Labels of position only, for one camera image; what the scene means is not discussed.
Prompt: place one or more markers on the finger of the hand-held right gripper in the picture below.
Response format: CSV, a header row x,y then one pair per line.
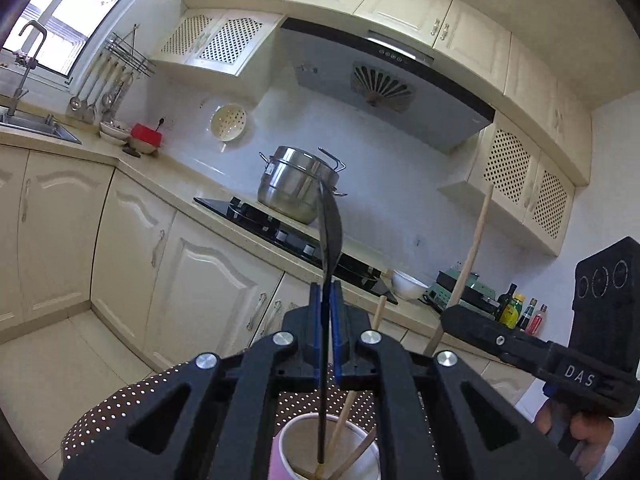
x,y
485,332

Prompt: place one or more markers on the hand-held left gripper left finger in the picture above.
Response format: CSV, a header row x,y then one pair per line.
x,y
314,322

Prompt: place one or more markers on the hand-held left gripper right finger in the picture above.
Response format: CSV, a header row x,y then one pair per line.
x,y
337,322

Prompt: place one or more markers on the wooden chopstick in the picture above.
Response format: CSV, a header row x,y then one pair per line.
x,y
378,310
470,255
357,452

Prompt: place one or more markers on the black spatula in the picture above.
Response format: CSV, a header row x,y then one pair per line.
x,y
331,230

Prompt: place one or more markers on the pink cup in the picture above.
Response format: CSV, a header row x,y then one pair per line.
x,y
300,442

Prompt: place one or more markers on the person's right hand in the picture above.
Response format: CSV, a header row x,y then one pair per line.
x,y
592,427

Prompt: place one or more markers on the dark glass oil bottle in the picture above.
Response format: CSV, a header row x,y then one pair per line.
x,y
507,297

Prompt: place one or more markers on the dark sauce bottle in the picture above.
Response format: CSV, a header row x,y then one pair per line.
x,y
527,317

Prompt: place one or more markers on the green countertop appliance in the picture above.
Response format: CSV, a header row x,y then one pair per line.
x,y
460,292

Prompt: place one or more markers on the red sauce bottle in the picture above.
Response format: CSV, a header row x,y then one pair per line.
x,y
537,322

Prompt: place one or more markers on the white bowl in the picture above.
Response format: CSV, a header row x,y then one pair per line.
x,y
410,284

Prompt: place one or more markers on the black gas stove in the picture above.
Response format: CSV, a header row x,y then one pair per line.
x,y
240,212

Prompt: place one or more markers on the stainless steel pot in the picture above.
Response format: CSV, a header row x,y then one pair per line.
x,y
290,185

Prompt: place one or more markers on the cream lattice door cabinet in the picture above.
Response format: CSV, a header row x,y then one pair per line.
x,y
515,175
220,40

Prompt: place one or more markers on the cream hanging colander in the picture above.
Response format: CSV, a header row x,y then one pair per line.
x,y
228,122

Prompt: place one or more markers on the grey range hood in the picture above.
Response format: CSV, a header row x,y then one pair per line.
x,y
325,95

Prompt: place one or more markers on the brown polka-dot tablecloth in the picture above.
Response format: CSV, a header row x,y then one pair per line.
x,y
100,420

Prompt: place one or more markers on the red container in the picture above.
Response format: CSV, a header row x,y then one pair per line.
x,y
146,132

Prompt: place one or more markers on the cream lower kitchen cabinets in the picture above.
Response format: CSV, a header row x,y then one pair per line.
x,y
60,230

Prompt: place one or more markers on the cream kitchen cabinets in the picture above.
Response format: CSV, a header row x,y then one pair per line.
x,y
60,230
400,5

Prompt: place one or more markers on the stacked white bowls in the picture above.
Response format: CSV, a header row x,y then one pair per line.
x,y
115,131

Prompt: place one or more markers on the cream upper kitchen cabinets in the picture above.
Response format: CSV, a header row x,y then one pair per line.
x,y
400,5

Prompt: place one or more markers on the steel kitchen sink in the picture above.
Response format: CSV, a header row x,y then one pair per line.
x,y
30,125

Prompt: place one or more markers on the steel kitchen faucet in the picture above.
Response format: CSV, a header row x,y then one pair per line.
x,y
22,75

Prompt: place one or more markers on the kitchen window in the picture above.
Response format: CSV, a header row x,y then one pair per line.
x,y
90,0

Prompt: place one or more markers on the wall socket with plug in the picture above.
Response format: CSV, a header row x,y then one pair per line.
x,y
165,123

